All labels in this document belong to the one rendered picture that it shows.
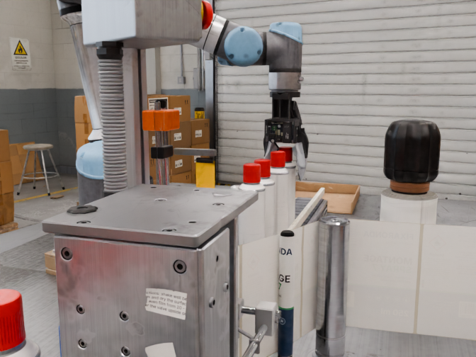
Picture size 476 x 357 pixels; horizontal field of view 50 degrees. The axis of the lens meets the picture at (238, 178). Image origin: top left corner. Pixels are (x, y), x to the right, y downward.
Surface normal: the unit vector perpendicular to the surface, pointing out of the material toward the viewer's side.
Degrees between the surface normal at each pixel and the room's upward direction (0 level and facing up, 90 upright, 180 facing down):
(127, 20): 90
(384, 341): 0
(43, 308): 0
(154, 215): 0
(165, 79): 90
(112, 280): 90
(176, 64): 90
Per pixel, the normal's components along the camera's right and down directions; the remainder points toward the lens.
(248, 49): 0.02, 0.22
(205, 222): 0.00, -0.98
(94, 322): -0.30, 0.17
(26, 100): 0.87, 0.09
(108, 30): -0.79, 0.11
